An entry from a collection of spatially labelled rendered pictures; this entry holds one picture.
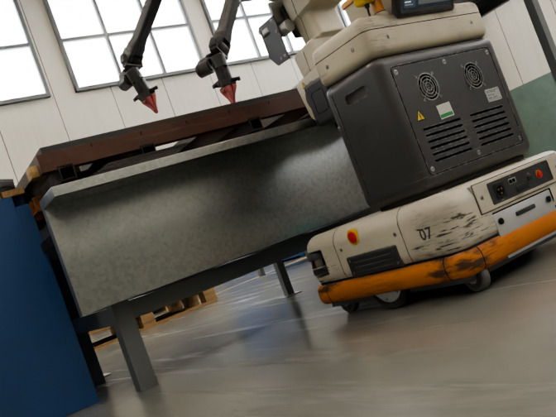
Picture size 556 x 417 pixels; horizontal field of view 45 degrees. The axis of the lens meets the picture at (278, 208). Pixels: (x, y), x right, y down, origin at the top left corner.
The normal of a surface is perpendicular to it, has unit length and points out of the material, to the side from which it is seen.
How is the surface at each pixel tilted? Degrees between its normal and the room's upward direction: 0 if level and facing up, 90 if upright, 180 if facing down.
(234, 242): 90
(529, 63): 90
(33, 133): 90
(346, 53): 90
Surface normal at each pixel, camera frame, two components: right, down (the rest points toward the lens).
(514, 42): -0.78, 0.26
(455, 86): 0.53, -0.22
